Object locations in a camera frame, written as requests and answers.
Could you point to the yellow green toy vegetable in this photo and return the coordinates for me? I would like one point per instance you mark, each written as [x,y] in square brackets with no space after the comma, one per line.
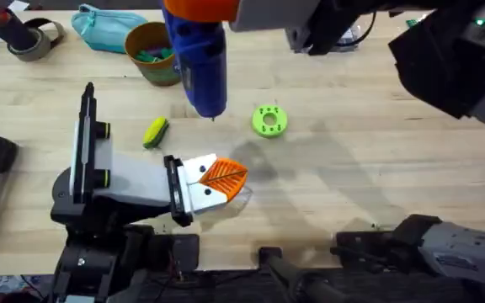
[155,132]

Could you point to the clear plastic box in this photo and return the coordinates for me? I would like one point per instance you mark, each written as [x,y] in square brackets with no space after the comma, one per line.
[349,35]

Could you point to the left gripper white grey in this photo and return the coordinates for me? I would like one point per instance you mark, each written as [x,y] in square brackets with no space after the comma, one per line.
[137,181]

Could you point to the black tool with brown end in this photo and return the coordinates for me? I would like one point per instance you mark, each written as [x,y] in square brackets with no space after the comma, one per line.
[13,27]

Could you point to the blue electric screwdriver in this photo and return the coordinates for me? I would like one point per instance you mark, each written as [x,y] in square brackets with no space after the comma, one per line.
[202,67]

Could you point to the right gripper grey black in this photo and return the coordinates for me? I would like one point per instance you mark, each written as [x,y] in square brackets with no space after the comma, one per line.
[276,14]

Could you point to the black upright left wrist plate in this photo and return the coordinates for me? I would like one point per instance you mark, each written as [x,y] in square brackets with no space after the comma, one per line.
[86,143]

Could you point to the green disc with holes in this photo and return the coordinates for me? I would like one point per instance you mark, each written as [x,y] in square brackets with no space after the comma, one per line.
[270,121]

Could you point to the brown tub with toys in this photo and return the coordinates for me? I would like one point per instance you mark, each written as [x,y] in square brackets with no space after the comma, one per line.
[152,52]

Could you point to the teal zip bag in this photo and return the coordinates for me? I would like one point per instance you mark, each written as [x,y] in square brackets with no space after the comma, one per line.
[105,29]

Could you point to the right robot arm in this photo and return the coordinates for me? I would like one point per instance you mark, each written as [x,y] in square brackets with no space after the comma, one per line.
[457,63]

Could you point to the grey tape roll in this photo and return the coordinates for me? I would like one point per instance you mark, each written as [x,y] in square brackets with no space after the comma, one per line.
[36,44]

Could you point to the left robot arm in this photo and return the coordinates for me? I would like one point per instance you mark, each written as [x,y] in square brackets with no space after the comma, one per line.
[95,261]

